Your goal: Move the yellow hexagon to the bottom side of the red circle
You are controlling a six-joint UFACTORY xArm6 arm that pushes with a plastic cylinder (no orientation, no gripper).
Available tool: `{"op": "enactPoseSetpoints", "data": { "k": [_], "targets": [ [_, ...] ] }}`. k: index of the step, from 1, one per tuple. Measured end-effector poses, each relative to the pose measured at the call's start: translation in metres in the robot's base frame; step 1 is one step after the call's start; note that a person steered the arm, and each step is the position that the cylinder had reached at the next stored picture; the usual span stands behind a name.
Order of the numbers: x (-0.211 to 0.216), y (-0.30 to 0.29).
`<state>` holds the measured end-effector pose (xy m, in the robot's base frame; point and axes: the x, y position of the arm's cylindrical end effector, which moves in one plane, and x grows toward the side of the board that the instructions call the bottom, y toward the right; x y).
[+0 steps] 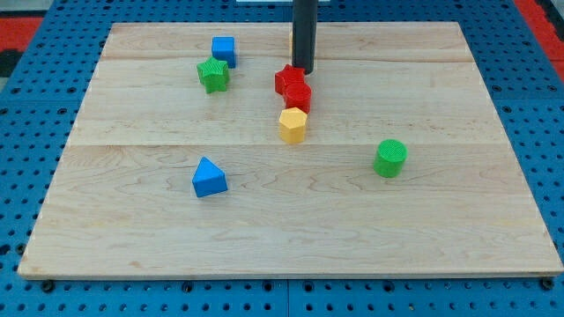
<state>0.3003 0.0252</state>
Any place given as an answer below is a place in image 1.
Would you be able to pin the yellow hexagon block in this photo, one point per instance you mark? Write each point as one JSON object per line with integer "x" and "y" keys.
{"x": 292, "y": 125}

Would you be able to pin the red cylinder block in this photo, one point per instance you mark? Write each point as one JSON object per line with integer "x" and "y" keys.
{"x": 298, "y": 95}

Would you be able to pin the blue triangular prism block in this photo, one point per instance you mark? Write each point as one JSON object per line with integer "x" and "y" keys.
{"x": 208, "y": 179}

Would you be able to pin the red star block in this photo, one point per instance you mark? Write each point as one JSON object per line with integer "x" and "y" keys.
{"x": 287, "y": 76}

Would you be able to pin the light wooden board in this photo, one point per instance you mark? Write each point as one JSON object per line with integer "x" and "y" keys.
{"x": 121, "y": 205}

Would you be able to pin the green star block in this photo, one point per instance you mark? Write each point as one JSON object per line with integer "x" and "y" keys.
{"x": 213, "y": 74}

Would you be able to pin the green cylinder block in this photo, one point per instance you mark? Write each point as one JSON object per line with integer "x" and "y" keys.
{"x": 390, "y": 157}

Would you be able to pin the blue cube block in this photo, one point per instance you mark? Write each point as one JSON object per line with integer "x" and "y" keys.
{"x": 223, "y": 49}

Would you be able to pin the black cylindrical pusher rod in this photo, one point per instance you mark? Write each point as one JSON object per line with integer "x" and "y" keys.
{"x": 303, "y": 34}

